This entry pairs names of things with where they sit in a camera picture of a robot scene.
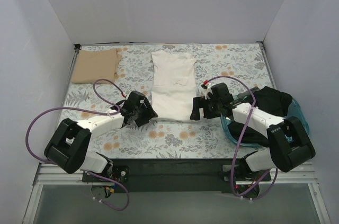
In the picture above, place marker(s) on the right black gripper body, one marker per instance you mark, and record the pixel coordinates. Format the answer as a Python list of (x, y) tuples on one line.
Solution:
[(207, 108)]

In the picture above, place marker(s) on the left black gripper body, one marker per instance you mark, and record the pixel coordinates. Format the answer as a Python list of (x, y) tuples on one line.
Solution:
[(143, 113)]

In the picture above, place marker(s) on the white printed t-shirt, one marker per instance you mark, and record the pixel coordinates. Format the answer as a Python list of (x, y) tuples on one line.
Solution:
[(174, 85)]

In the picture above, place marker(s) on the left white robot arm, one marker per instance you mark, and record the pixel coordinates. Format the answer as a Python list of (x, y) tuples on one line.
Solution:
[(68, 147)]

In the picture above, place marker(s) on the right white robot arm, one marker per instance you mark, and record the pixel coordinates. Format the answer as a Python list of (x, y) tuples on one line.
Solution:
[(264, 113)]

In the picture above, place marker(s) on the floral table cloth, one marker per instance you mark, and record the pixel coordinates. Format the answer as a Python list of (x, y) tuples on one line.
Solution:
[(238, 65)]

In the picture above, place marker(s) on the black t-shirt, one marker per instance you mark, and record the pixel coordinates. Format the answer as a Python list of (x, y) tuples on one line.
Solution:
[(269, 100)]

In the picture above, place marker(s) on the folded tan t-shirt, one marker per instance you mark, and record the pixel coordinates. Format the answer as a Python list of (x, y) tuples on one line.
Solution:
[(93, 65)]

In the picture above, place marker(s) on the teal plastic basket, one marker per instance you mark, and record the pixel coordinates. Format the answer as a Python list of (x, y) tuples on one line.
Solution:
[(293, 111)]

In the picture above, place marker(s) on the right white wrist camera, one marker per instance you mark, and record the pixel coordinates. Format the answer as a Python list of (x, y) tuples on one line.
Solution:
[(206, 89)]

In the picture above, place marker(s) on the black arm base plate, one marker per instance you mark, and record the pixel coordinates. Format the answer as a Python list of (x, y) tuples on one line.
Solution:
[(172, 175)]

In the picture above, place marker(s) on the aluminium frame rail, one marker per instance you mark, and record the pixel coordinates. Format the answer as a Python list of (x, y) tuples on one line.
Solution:
[(53, 175)]

